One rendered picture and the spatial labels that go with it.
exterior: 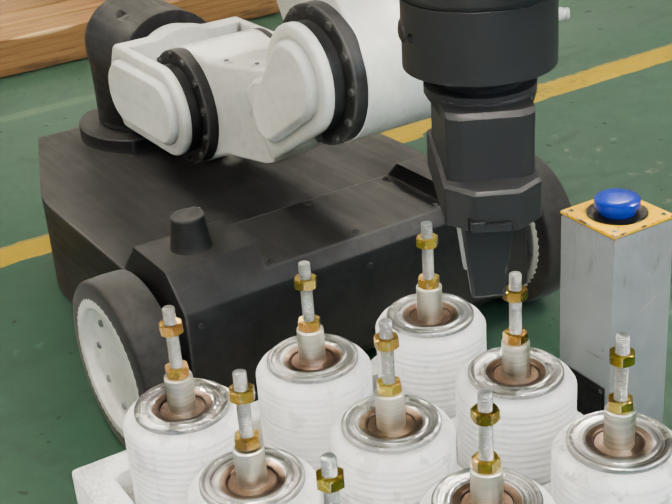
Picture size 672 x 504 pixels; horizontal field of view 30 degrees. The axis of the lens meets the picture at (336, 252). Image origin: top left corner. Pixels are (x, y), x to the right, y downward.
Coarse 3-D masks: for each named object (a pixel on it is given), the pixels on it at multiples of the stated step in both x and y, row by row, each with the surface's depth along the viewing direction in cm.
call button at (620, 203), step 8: (600, 192) 110; (608, 192) 110; (616, 192) 110; (624, 192) 110; (632, 192) 110; (600, 200) 109; (608, 200) 108; (616, 200) 108; (624, 200) 108; (632, 200) 108; (640, 200) 109; (600, 208) 109; (608, 208) 108; (616, 208) 108; (624, 208) 108; (632, 208) 108; (608, 216) 109; (616, 216) 108; (624, 216) 108
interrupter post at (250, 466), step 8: (256, 448) 87; (240, 456) 87; (248, 456) 87; (256, 456) 87; (264, 456) 88; (240, 464) 87; (248, 464) 87; (256, 464) 87; (264, 464) 88; (240, 472) 88; (248, 472) 87; (256, 472) 87; (264, 472) 88; (240, 480) 88; (248, 480) 88; (256, 480) 88; (264, 480) 88; (248, 488) 88; (256, 488) 88
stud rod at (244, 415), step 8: (232, 376) 85; (240, 376) 85; (240, 384) 85; (240, 408) 86; (248, 408) 86; (240, 416) 86; (248, 416) 86; (240, 424) 86; (248, 424) 86; (240, 432) 87; (248, 432) 87
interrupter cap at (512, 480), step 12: (468, 468) 88; (504, 468) 88; (444, 480) 87; (456, 480) 87; (468, 480) 87; (504, 480) 86; (516, 480) 86; (528, 480) 86; (444, 492) 86; (456, 492) 86; (468, 492) 86; (504, 492) 86; (516, 492) 85; (528, 492) 85; (540, 492) 85
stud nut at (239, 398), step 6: (252, 384) 86; (234, 390) 85; (246, 390) 85; (252, 390) 85; (234, 396) 85; (240, 396) 85; (246, 396) 85; (252, 396) 85; (234, 402) 85; (240, 402) 85; (246, 402) 85
